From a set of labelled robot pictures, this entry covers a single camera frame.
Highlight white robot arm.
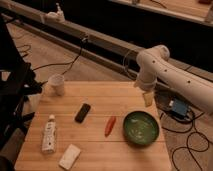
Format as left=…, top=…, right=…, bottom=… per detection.
left=136, top=45, right=213, bottom=114

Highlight black floor cable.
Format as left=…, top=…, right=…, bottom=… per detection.
left=13, top=37, right=88, bottom=76

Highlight white clamp on rail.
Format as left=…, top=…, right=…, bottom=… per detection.
left=40, top=3, right=65, bottom=23

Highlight blue electronic box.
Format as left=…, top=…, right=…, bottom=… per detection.
left=169, top=99, right=188, bottom=118

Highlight grey metal rail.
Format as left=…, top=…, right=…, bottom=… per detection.
left=0, top=0, right=213, bottom=83

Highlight white tube bottle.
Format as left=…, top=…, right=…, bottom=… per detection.
left=41, top=115, right=56, bottom=153

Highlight black camera tripod stand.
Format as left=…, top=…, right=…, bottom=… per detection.
left=0, top=14, right=42, bottom=150

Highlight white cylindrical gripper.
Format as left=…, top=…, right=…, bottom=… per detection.
left=134, top=71, right=157, bottom=107

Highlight green bowl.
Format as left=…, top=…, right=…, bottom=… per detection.
left=123, top=111, right=159, bottom=146

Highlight white ceramic cup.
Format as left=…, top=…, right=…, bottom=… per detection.
left=48, top=74, right=65, bottom=96

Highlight black rectangular block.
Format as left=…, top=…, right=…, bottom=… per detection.
left=75, top=103, right=91, bottom=123

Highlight white sponge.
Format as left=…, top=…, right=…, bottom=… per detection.
left=59, top=144, right=81, bottom=170

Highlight black cable bundle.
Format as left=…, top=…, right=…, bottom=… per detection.
left=159, top=108, right=213, bottom=171

